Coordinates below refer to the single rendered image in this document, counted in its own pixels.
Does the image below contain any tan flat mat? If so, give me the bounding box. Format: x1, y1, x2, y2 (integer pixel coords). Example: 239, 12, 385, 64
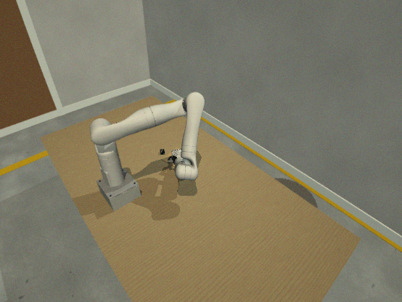
162, 152, 175, 167

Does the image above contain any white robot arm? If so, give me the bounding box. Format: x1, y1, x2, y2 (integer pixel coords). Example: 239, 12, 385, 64
90, 92, 205, 188

